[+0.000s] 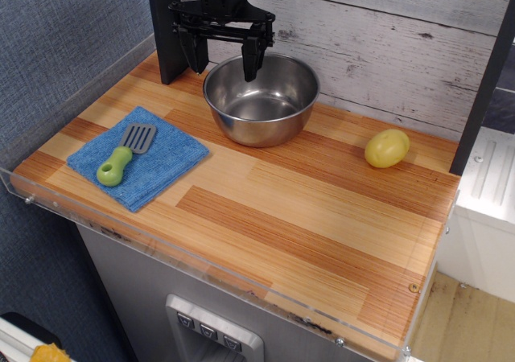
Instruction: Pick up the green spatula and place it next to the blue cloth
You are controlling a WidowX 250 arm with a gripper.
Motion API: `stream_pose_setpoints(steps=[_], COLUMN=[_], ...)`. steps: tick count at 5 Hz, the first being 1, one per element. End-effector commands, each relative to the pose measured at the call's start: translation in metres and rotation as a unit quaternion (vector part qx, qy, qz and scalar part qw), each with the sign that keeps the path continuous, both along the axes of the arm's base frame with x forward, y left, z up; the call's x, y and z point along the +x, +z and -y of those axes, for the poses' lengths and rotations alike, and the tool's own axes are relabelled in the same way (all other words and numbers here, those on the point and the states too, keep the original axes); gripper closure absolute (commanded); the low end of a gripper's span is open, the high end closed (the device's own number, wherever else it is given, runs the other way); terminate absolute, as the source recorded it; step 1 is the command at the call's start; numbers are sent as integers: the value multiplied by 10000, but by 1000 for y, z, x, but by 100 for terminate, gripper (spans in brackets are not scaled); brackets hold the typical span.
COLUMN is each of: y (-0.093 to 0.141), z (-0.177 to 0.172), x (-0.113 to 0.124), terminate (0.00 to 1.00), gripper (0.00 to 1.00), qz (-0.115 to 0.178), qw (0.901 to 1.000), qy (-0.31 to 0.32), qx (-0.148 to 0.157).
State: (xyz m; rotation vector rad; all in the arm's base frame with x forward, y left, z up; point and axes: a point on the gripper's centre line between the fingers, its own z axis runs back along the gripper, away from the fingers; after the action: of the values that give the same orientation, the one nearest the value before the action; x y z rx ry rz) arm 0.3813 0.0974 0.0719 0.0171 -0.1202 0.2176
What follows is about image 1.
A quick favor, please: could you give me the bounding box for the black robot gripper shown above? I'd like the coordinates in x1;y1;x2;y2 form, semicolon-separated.
169;0;275;82

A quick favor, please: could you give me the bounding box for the yellow tape piece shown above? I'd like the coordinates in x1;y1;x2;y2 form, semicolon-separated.
29;343;72;362

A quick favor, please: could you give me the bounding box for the stainless steel bowl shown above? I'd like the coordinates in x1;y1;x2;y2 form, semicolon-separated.
203;53;319;148

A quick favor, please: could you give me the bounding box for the blue folded cloth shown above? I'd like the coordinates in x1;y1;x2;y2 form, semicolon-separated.
67;106;209;212

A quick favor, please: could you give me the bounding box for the green handled grey spatula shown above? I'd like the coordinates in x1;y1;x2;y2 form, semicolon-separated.
97;123;157;187

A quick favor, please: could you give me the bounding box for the clear acrylic table guard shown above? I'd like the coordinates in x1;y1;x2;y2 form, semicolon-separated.
1;30;465;341

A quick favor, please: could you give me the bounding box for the silver water dispenser panel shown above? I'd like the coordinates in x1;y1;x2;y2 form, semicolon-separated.
166;294;265;361

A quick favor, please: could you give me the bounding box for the yellow toy potato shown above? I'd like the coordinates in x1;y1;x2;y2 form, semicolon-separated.
365;129;410;168

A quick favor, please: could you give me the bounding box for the white ridged side unit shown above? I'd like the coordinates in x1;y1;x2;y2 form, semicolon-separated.
436;127;514;302

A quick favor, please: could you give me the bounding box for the dark grey vertical post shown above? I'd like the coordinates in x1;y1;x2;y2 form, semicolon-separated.
149;0;199;84

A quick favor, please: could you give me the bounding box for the grey toy fridge cabinet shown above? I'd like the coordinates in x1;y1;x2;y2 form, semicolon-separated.
78;225;364;361

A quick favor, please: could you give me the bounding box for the dark right frame post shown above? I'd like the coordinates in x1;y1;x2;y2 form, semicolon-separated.
449;0;514;175

